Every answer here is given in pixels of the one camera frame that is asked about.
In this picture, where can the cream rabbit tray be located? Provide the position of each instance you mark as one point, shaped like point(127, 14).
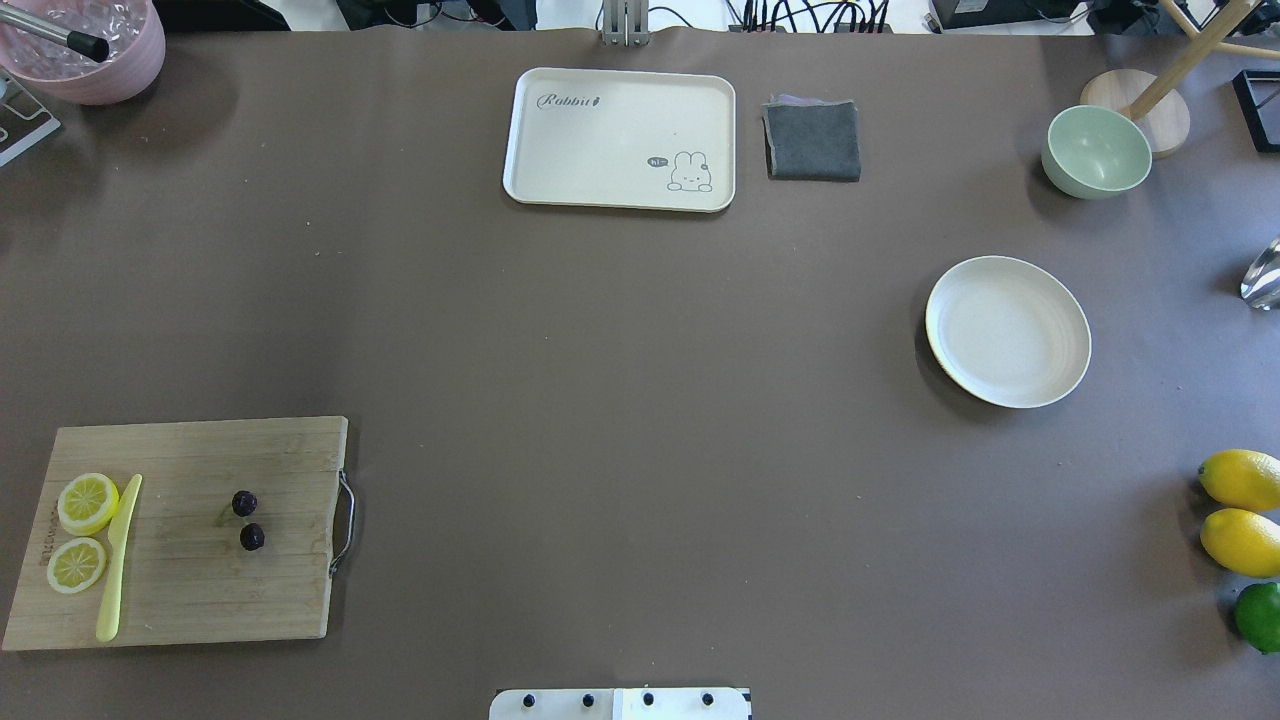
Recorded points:
point(622, 139)

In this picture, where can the black tray corner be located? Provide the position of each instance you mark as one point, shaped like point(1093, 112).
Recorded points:
point(1256, 92)

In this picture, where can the grey folded cloth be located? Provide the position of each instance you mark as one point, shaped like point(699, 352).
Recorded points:
point(810, 139)

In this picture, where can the cream round plate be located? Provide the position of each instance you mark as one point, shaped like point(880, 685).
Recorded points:
point(1008, 332)

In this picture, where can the wooden cutting board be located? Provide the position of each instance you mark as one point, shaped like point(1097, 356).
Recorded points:
point(187, 579)

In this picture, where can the green bowl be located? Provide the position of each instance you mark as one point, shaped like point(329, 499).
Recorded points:
point(1093, 153)

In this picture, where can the upper lemon slice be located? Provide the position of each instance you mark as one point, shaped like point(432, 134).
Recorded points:
point(87, 504)

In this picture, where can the lemon slice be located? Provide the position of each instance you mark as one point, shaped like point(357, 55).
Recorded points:
point(87, 504)
point(76, 565)

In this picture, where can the wooden cup stand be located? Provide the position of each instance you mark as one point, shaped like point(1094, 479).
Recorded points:
point(1153, 102)

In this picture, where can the yellow plastic knife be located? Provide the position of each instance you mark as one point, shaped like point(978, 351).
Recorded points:
point(119, 531)

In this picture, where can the lower lemon slice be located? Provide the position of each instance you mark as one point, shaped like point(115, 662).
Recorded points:
point(76, 565)

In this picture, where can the pink ice bowl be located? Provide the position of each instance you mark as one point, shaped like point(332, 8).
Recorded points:
point(133, 34)

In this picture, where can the upper whole lemon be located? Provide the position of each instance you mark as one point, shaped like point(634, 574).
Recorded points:
point(1242, 479)

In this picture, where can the whole lemon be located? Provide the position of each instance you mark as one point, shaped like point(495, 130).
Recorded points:
point(1242, 479)
point(1242, 541)

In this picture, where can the metal scoop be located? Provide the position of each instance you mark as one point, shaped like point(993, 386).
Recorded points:
point(1259, 288)

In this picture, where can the black tool in bowl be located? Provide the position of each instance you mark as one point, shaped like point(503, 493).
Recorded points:
point(93, 47)

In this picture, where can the lower whole lemon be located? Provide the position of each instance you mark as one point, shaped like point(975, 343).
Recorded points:
point(1242, 541)

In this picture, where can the green lime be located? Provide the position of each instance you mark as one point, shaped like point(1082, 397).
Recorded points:
point(1256, 616)

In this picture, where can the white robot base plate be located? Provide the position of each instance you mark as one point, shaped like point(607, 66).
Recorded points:
point(623, 703)

